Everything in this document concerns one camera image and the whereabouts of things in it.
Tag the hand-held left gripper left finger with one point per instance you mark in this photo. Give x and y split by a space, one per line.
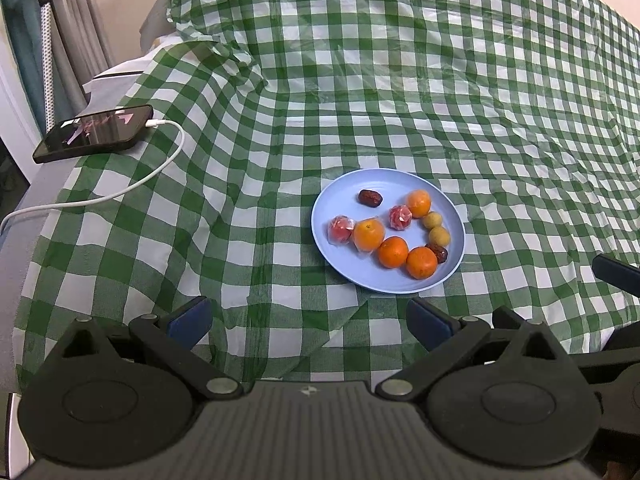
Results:
189 322

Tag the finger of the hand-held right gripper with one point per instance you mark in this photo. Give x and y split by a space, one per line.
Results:
617 270

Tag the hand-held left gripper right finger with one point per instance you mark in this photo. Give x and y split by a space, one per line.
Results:
430 325

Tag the orange tangerine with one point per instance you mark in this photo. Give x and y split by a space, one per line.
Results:
421 262
392 252
419 202

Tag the dark red date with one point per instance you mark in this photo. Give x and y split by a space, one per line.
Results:
439 254
370 196

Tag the yellow longan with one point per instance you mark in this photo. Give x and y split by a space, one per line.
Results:
440 236
431 220

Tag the light blue plate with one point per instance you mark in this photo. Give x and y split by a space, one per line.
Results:
350 270

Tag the plastic-wrapped orange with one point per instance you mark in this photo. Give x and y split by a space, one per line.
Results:
369 234

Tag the red candy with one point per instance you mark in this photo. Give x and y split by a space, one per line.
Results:
341 229

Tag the black smartphone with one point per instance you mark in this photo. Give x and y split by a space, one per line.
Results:
95 132

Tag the green checked tablecloth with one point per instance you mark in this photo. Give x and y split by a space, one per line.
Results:
375 85

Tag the white mattress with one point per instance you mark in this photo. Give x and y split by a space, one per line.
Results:
115 77

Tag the grey pillow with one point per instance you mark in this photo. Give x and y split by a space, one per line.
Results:
155 20

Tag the grey curtain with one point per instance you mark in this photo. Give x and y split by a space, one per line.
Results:
80 35

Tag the teal curtain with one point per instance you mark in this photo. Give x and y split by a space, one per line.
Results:
20 50

